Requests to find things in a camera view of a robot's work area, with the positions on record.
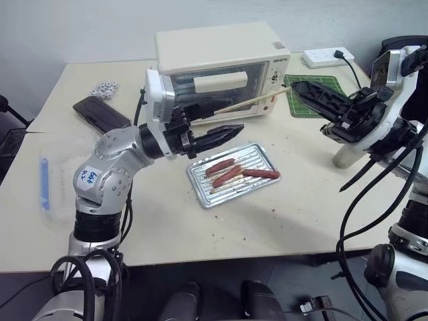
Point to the red sausage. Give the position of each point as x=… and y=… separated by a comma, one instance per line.
x=219, y=166
x=261, y=173
x=227, y=175

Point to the dark brown flat case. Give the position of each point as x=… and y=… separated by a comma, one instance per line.
x=100, y=114

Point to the white power strip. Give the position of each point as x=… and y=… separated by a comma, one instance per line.
x=317, y=57

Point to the cream skewer cup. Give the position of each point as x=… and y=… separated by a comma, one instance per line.
x=346, y=157

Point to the silver metal baking tray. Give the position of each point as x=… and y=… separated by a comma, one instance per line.
x=240, y=194

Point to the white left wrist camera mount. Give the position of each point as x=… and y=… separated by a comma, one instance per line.
x=156, y=97

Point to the black chair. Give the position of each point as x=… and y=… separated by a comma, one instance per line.
x=10, y=140
x=398, y=41

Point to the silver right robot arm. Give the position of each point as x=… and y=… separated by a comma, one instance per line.
x=406, y=274

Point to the white toaster oven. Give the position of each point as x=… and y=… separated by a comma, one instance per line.
x=217, y=43

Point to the small metal bracket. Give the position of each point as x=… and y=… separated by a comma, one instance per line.
x=312, y=305

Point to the wooden skewer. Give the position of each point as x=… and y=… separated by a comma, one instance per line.
x=254, y=100

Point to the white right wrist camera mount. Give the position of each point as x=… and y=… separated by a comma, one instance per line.
x=405, y=82

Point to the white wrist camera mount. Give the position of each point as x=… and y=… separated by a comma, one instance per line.
x=405, y=82
x=156, y=97

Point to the dark rounded shape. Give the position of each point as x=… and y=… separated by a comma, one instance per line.
x=182, y=302
x=262, y=301

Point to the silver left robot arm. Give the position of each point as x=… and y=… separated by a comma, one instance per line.
x=113, y=147

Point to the black zip tie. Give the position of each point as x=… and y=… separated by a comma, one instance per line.
x=356, y=177

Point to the black chair back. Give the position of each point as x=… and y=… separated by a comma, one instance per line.
x=398, y=41

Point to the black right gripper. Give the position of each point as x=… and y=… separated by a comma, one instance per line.
x=359, y=117

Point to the clear box with blue latch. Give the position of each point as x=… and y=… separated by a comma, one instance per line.
x=44, y=184

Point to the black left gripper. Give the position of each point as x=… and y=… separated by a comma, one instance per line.
x=180, y=140

